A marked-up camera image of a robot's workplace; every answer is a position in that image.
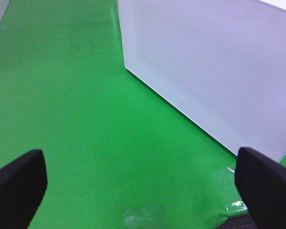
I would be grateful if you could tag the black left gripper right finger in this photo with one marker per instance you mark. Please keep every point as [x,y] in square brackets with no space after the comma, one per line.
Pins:
[261,183]

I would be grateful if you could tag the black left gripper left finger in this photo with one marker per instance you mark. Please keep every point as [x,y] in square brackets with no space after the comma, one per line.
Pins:
[23,183]

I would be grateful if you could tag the clear tape patch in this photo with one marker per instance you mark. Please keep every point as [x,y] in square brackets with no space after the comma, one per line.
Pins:
[207,203]

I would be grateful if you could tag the white microwave door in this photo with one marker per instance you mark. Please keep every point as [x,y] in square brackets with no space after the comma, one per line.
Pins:
[222,63]

